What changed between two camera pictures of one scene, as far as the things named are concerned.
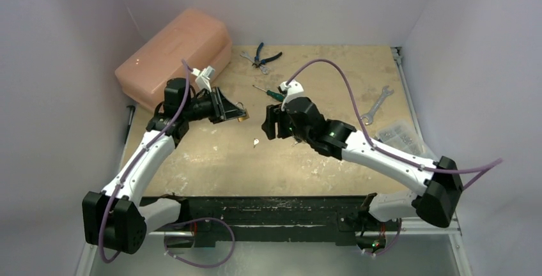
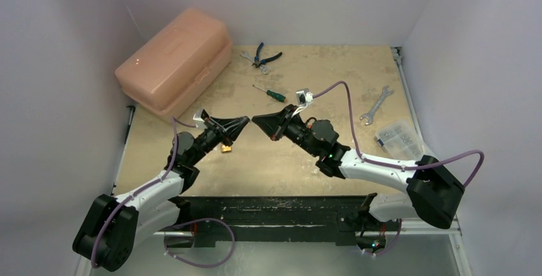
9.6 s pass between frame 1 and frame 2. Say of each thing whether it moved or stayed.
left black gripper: moved
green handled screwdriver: stayed
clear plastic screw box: stayed
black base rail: stayed
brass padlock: moved
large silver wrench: stayed
